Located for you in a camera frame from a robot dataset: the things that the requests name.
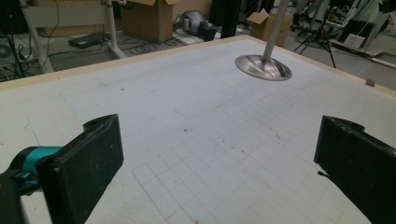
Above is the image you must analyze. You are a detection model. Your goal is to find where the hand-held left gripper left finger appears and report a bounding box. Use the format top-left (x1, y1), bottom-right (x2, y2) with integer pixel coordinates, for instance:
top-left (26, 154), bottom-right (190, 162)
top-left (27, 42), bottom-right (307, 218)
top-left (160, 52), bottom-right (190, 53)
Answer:
top-left (36, 113), bottom-right (125, 224)

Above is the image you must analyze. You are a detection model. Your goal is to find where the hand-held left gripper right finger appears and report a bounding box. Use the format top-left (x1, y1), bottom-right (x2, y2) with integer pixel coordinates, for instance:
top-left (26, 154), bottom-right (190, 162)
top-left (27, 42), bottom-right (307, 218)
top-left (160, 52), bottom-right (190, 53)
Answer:
top-left (313, 115), bottom-right (396, 224)

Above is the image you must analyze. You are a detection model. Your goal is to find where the white grid mat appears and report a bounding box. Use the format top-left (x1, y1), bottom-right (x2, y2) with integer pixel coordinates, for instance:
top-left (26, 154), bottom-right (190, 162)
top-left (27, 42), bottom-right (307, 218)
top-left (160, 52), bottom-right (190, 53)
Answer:
top-left (0, 38), bottom-right (396, 224)

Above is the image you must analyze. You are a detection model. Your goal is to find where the white vented box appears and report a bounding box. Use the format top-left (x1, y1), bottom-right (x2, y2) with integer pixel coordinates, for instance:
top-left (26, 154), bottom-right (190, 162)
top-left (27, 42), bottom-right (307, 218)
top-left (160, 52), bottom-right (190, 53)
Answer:
top-left (343, 33), bottom-right (366, 49)

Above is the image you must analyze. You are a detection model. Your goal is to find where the black flat device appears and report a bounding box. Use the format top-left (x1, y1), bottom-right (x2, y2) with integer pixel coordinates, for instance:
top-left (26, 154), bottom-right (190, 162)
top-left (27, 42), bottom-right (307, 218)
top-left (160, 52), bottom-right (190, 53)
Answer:
top-left (68, 31), bottom-right (110, 50)

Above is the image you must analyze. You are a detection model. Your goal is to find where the black tripod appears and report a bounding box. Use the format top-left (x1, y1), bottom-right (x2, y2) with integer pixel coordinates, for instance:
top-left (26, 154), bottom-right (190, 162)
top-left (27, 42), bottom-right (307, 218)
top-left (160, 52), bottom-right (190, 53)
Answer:
top-left (293, 6), bottom-right (337, 69)

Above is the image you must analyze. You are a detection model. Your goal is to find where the metal pole stand with round base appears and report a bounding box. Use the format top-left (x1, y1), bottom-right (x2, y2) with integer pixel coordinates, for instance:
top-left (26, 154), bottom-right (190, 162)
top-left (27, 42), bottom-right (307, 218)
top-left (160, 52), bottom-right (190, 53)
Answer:
top-left (234, 0), bottom-right (293, 82)

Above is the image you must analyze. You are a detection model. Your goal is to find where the computer tower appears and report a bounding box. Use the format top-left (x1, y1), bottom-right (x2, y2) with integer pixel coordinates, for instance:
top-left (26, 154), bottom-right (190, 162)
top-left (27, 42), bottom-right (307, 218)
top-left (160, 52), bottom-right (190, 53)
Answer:
top-left (0, 41), bottom-right (13, 60)

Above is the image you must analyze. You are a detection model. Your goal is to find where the white-legged desk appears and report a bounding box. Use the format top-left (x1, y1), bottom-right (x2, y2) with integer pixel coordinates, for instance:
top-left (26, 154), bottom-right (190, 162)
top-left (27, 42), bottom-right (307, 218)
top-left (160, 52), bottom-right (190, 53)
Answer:
top-left (18, 0), bottom-right (128, 74)

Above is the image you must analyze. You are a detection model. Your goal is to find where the large open cardboard box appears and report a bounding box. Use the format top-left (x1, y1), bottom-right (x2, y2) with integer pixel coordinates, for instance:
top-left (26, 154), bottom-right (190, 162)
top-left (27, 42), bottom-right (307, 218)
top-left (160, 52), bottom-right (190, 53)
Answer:
top-left (120, 0), bottom-right (181, 44)

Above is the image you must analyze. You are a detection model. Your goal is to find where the white flat box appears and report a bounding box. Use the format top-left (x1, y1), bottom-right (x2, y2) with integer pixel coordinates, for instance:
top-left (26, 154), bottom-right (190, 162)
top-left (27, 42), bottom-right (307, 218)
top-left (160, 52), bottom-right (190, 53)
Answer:
top-left (174, 29), bottom-right (204, 46)

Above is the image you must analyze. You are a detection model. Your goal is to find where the small open cardboard box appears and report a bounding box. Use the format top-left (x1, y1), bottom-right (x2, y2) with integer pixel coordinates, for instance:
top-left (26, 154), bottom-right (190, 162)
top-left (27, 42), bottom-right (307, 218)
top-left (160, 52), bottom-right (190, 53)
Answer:
top-left (246, 8), bottom-right (293, 49)

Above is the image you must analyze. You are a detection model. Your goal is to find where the grey and black backpack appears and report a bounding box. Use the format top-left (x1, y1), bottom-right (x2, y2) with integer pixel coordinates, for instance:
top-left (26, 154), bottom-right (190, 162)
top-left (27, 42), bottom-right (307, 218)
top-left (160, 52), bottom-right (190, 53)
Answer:
top-left (177, 9), bottom-right (218, 42)

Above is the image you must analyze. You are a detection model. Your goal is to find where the black metal column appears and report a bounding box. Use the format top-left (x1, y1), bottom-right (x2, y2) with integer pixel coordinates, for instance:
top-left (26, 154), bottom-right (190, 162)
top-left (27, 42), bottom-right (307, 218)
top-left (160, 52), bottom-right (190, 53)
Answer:
top-left (208, 0), bottom-right (243, 39)

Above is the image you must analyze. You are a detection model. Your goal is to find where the coiled black cable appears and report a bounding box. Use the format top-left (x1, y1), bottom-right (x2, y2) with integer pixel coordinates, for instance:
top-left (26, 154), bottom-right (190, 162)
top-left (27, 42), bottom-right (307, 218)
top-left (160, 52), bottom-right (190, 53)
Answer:
top-left (127, 38), bottom-right (178, 56)

